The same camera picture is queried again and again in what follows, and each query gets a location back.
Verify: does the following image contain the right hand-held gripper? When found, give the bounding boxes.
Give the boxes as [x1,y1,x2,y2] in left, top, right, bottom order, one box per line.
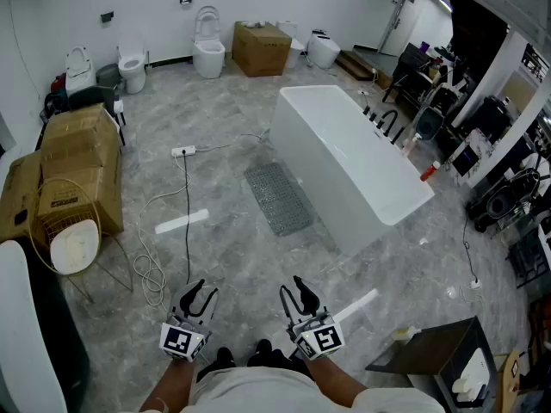
[279,274,346,361]

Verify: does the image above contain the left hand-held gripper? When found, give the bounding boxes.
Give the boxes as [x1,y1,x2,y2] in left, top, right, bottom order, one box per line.
[159,278,220,363]

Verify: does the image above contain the grey studded bath mat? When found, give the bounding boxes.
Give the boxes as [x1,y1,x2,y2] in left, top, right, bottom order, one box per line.
[243,162,314,237]

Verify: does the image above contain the white bathtub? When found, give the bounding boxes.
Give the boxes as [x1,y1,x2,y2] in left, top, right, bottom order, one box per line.
[269,84,436,258]

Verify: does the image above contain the person's right forearm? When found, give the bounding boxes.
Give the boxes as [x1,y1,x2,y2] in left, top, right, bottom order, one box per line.
[300,353,368,404]

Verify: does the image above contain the person's left forearm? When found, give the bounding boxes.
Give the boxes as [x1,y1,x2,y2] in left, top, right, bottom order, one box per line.
[139,356,195,413]

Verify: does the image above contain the person's black trousers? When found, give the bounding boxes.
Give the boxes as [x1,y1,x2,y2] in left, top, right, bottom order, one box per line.
[195,337,312,382]

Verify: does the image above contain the person's white shirt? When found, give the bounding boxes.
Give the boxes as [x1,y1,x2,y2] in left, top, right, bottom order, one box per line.
[178,366,445,413]

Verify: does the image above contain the yellow soap pump bottle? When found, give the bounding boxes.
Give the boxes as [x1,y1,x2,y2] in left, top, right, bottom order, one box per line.
[390,324,424,342]

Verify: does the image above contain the white seat cushion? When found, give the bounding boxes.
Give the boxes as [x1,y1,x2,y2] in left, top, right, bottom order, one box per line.
[50,219,101,276]

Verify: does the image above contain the dark brown side table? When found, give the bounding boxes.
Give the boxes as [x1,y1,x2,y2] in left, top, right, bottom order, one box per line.
[364,315,497,413]

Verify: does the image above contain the white ceramic fixture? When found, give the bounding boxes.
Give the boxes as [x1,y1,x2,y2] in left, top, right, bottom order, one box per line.
[0,239,69,413]

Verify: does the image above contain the red bottle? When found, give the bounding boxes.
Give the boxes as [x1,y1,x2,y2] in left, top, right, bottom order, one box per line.
[420,160,442,183]

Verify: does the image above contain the white basin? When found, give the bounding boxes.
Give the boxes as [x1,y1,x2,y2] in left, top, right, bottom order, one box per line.
[450,347,491,404]

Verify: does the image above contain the large cardboard box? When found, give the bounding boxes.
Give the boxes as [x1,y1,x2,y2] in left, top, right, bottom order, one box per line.
[39,103,125,235]

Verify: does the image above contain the pink pump bottle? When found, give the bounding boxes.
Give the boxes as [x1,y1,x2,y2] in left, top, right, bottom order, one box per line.
[403,132,422,157]

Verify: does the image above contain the small wooden table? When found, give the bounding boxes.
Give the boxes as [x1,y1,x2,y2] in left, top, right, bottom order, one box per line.
[494,348,537,413]

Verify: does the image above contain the white marble cabinet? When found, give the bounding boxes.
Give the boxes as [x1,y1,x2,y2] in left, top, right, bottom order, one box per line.
[444,128,492,189]

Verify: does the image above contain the black rack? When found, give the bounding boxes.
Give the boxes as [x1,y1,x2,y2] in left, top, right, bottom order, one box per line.
[506,225,551,291]

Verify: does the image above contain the grey bin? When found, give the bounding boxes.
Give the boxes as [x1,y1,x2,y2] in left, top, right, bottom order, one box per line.
[95,63,122,90]

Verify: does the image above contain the wooden step platform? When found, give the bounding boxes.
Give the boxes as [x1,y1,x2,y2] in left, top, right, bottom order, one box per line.
[335,49,381,82]

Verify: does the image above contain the white toilet with raised lid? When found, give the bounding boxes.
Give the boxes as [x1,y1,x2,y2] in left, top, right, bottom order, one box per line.
[190,5,226,80]

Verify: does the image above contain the white smart toilet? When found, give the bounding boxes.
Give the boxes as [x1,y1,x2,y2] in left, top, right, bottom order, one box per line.
[306,29,343,70]

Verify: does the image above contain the black desk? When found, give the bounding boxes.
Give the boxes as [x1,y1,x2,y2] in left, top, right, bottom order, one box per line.
[381,42,436,105]

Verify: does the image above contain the white door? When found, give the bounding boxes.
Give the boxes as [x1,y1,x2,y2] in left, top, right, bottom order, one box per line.
[377,0,422,58]

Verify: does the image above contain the white coiled cable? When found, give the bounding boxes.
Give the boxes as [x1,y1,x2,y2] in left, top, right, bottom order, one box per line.
[132,155,191,314]

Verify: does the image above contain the black cable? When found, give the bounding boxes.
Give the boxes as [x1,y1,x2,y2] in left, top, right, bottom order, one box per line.
[461,216,480,284]
[183,151,194,290]

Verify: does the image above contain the gold wire chair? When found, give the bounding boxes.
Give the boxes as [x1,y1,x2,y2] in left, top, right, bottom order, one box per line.
[28,177,135,305]

